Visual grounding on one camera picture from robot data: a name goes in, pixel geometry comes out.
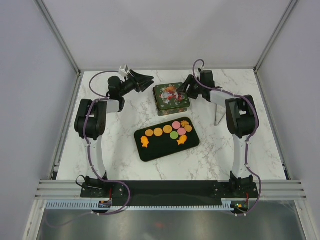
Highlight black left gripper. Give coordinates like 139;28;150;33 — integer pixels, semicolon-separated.
119;70;154;98

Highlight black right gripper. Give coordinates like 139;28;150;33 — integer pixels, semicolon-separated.
176;74;204;100

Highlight gold tin lid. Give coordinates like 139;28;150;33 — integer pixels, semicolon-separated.
152;82;191;108

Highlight green christmas cookie tin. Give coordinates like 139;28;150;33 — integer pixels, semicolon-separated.
156;104;190;117

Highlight metal serving tongs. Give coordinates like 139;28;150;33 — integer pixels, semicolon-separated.
214;104;226;127

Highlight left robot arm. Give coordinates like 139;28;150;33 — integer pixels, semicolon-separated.
74;69;154;198

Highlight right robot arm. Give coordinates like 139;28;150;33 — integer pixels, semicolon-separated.
177;70;260;198

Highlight orange star swirl cookie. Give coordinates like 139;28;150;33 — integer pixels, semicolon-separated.
180;120;189;128

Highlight pink round cookie upper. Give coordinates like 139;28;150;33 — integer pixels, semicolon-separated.
172;121;181;130

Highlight pink round cookie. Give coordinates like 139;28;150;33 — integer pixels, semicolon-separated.
172;121;181;130
177;127;187;136

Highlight orange flower cookie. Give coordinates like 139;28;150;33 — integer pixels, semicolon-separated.
184;124;193;133

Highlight pink round cookie lower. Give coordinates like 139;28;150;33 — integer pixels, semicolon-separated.
177;127;187;136

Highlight green round cookie lower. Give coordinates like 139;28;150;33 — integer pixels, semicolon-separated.
169;131;179;140

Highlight orange fish cookie right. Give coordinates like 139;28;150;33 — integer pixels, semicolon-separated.
177;135;188;145

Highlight orange fish cookie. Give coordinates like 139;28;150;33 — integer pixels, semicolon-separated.
140;136;150;148
177;135;188;145

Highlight plain orange round cookie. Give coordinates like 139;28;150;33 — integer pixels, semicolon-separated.
145;129;154;137

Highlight dotted orange round cookie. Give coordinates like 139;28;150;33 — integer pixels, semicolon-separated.
153;127;163;137

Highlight orange fish cookie left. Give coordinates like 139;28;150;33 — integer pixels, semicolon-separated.
140;136;150;148

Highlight dark green rectangular tray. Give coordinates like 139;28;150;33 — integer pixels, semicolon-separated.
134;117;200;162

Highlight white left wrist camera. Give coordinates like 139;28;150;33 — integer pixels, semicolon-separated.
118;64;130;78

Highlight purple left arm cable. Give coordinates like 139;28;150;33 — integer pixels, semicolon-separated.
46;70;133;228

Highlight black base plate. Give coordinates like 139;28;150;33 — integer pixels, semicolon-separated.
80;179;260;207

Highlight left aluminium frame post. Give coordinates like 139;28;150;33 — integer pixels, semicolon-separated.
34;0;81;76

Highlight aluminium frame post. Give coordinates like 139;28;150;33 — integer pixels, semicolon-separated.
34;0;81;76
253;0;301;73

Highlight right aluminium frame post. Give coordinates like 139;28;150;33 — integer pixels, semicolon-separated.
253;0;301;73

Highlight white slotted cable duct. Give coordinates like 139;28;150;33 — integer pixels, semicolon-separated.
45;200;234;211

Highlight aluminium front rail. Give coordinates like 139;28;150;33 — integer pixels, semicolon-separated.
35;180;307;201

